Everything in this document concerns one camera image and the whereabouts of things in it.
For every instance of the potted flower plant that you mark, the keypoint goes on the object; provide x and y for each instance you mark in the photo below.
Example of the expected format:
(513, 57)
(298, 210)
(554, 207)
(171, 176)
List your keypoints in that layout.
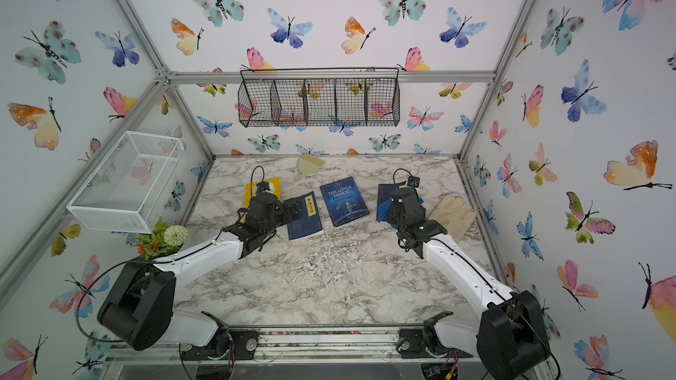
(166, 239)

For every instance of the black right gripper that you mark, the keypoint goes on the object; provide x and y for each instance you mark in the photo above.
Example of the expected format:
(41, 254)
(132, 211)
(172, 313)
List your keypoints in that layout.
(393, 214)

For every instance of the white mesh wall basket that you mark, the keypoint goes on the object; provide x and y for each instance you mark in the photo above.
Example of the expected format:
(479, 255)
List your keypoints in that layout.
(128, 189)

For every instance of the green scrub brush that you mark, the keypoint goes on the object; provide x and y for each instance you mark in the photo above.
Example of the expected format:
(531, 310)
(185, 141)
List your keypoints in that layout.
(309, 165)

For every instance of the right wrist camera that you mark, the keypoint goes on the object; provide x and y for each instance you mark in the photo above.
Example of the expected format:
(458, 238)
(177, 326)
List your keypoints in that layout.
(413, 182)

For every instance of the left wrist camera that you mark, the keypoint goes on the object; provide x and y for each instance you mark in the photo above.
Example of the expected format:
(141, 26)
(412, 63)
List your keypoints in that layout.
(263, 187)

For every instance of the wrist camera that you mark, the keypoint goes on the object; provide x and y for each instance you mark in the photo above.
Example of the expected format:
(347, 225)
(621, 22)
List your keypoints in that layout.
(263, 187)
(413, 182)

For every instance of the yellow illustrated book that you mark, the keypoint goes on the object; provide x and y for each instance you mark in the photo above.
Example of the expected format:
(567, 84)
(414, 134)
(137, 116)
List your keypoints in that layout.
(251, 190)

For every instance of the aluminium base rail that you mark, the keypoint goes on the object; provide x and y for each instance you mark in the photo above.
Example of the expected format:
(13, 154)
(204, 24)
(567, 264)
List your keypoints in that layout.
(297, 345)

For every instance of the black wire wall basket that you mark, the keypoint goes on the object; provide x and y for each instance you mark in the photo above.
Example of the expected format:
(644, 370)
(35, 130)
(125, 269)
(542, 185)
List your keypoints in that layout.
(319, 98)

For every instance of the blue Little Prince book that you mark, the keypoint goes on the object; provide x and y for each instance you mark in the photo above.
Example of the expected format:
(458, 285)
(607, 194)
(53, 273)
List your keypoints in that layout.
(344, 201)

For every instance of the dark blue horse-cover book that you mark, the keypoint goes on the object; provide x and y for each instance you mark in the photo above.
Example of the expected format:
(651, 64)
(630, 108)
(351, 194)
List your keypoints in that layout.
(384, 191)

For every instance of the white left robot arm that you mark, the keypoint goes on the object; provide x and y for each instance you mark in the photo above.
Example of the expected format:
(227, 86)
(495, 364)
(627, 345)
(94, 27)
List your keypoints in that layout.
(139, 309)

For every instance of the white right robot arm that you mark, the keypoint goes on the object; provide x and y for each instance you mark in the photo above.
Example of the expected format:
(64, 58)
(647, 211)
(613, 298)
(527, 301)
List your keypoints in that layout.
(505, 329)

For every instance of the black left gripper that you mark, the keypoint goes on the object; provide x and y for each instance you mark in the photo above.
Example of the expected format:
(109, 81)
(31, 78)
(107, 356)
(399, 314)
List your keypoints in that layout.
(282, 208)

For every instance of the dark blue Chinese book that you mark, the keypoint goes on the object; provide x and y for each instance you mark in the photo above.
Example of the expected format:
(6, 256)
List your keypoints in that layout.
(309, 224)

